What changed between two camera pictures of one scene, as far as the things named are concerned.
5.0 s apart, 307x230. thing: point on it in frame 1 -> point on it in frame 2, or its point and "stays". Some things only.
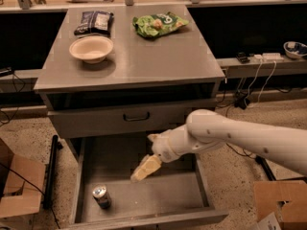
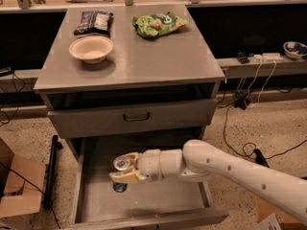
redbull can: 102,196 -> 121,163
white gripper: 163,147 -> 150,164
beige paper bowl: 91,49 stays
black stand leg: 263,162 stays
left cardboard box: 21,183 stays
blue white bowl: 295,50 stays
